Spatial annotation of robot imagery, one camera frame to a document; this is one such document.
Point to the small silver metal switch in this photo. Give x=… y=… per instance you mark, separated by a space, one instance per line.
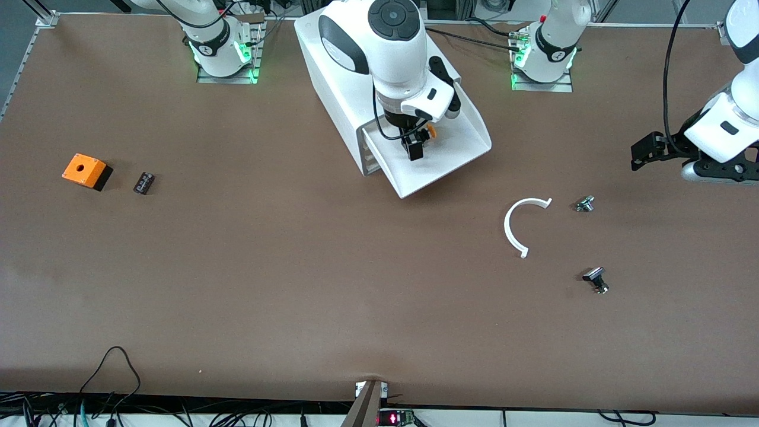
x=584 y=204

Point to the aluminium left arm base plate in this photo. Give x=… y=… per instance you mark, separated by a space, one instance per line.
x=542 y=86

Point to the white semicircular bracket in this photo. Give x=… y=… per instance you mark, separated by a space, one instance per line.
x=506 y=228

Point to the aluminium frame rail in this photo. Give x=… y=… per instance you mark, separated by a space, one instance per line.
x=24 y=65
x=724 y=32

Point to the small black contact block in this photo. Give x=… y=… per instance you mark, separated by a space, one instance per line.
x=144 y=182

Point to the brown camera mount post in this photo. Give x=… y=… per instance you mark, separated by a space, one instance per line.
x=366 y=406

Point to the small red-lit circuit board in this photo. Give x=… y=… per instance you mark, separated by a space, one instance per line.
x=394 y=418

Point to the orange box with hole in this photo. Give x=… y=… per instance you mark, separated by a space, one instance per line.
x=83 y=169

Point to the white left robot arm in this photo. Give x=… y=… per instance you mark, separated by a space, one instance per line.
x=554 y=35

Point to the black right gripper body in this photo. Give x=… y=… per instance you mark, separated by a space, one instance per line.
x=404 y=126

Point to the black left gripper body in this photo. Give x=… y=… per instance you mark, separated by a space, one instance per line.
x=679 y=144

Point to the black grey-capped push button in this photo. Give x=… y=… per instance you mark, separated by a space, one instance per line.
x=593 y=274

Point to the orange push button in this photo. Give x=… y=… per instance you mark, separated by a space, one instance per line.
x=431 y=131

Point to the aluminium right arm base plate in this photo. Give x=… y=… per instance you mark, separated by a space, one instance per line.
x=228 y=79

